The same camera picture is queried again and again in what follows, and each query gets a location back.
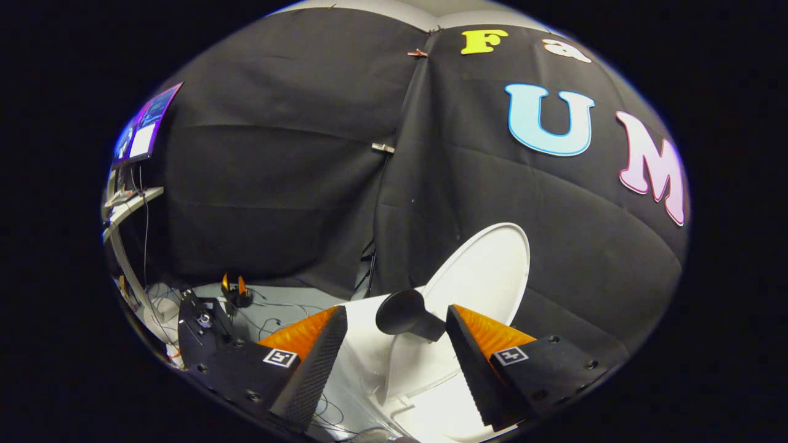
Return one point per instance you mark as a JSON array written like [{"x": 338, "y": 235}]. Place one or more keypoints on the small red clip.
[{"x": 417, "y": 53}]

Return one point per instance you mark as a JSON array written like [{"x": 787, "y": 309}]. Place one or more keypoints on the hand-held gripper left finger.
[{"x": 317, "y": 369}]

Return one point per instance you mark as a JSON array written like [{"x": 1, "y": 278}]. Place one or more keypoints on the small silver clip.
[{"x": 383, "y": 147}]

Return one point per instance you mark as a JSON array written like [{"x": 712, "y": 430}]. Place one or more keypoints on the spare orange black gripper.
[{"x": 236, "y": 294}]

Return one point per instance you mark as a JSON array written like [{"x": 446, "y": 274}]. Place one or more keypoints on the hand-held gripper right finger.
[{"x": 477, "y": 369}]

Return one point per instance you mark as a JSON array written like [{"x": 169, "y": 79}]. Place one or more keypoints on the white ceramic toilet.
[{"x": 363, "y": 357}]

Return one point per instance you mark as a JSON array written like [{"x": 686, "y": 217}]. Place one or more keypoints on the white toilet lid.
[{"x": 486, "y": 271}]

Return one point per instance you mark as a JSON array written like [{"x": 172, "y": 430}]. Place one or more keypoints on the computer monitor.
[{"x": 146, "y": 126}]

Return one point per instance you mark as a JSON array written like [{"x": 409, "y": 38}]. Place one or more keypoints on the white metal desk frame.
[{"x": 132, "y": 206}]

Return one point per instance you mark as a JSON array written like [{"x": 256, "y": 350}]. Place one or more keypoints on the white toilet seat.
[{"x": 434, "y": 415}]

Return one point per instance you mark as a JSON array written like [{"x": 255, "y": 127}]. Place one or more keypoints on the black backdrop cloth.
[{"x": 277, "y": 184}]

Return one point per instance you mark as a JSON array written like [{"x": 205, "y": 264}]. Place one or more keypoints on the black stand pole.
[{"x": 371, "y": 277}]

